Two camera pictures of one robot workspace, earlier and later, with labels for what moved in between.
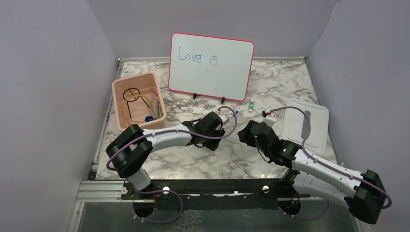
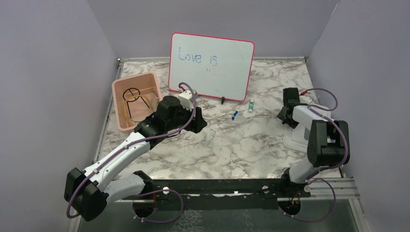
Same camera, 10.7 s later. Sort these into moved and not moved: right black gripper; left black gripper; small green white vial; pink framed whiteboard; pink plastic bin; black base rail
Moved: left black gripper; right black gripper
Not moved: pink plastic bin; pink framed whiteboard; black base rail; small green white vial
